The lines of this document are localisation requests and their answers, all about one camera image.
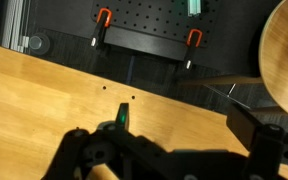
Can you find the black round floor knob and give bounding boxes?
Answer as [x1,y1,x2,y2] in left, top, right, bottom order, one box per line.
[29,33,51,55]

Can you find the teal aluminium bar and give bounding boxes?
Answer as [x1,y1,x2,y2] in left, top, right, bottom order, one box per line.
[187,0,202,16]

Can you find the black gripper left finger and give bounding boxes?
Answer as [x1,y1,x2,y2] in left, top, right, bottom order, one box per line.
[41,123,171,180]

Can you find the black perforated board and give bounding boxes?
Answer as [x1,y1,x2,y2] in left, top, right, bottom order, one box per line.
[91,0,222,61]

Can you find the orange black clamp right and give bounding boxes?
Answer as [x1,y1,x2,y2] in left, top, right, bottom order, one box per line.
[184,29,203,70]

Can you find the orange black clamp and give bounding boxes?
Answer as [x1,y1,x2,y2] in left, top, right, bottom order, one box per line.
[184,29,203,70]
[91,8,112,49]

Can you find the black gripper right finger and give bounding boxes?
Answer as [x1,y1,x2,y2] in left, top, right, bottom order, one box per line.
[226,104,288,180]

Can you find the orange black clamp left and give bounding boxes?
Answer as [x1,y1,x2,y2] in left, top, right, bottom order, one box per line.
[91,8,112,49]

